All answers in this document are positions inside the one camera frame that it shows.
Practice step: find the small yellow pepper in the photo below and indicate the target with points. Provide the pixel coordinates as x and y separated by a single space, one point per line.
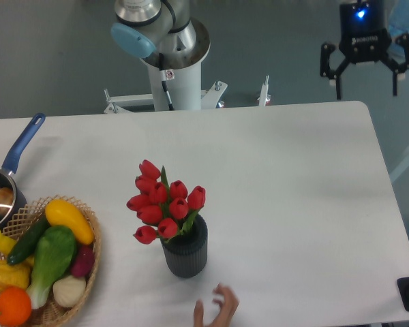
6 243

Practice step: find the dark green cucumber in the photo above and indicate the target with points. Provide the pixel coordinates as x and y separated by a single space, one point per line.
27 243

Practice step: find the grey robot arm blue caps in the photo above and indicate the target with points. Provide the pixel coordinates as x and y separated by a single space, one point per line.
142 25

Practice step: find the yellow squash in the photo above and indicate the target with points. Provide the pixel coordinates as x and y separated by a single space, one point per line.
61 212

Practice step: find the purple red onion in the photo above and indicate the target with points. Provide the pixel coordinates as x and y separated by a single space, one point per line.
83 262

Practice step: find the person's bare hand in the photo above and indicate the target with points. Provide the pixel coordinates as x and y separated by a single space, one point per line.
227 302

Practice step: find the red tulip bouquet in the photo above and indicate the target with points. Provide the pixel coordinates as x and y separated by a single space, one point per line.
167 210

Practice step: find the dark grey ribbed vase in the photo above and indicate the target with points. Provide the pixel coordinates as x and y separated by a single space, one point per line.
186 255

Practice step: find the white metal base frame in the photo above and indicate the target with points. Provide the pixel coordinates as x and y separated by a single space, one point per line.
211 98

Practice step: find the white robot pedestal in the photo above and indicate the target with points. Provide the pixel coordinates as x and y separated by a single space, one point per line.
184 78

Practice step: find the yellow gourd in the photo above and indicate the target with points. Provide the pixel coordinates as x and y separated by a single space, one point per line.
14 276

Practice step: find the orange fruit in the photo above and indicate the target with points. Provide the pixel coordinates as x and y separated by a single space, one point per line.
15 307

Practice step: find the white garlic bulb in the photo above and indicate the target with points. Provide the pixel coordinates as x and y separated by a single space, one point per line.
69 290

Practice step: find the green bok choy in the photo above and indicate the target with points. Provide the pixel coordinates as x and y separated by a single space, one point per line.
53 255

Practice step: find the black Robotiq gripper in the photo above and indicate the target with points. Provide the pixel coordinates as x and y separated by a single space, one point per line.
364 37

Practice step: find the blue handled saucepan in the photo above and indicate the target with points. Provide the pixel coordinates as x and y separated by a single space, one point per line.
11 162

